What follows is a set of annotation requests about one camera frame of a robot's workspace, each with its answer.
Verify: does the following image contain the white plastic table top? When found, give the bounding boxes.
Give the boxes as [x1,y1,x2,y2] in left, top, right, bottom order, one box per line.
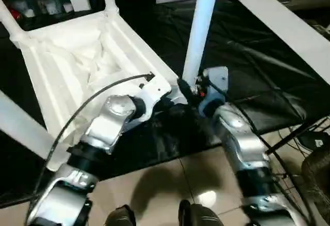
[10,9,190,172]

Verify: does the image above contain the white flat board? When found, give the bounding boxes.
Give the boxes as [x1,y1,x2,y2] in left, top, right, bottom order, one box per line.
[233,0,330,82]

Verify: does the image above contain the dark robot right foot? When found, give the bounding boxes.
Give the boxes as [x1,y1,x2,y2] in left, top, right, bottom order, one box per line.
[178,199,220,226]

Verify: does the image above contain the dark robot foot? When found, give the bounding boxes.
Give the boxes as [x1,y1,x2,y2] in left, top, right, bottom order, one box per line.
[107,204,137,226]
[178,199,220,226]

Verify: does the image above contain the dark robot left foot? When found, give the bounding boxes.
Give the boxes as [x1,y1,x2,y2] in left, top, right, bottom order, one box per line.
[107,204,137,226]

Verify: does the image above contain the black device white label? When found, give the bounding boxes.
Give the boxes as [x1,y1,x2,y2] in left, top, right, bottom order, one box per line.
[300,132,330,151]

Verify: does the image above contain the brown woven basket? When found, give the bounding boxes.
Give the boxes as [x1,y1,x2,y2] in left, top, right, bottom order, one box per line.
[301,147,330,220]

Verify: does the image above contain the red figurine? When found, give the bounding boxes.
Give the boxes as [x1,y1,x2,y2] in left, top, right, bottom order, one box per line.
[11,9,25,23]

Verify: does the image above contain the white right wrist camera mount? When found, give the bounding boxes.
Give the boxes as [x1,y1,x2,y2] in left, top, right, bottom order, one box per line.
[200,66,229,120]

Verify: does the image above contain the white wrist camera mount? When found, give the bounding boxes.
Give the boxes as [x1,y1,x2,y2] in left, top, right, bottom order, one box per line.
[200,66,229,120]
[138,74,173,122]

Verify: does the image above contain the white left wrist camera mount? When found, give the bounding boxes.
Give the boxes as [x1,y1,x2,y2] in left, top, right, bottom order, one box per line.
[138,74,173,122]

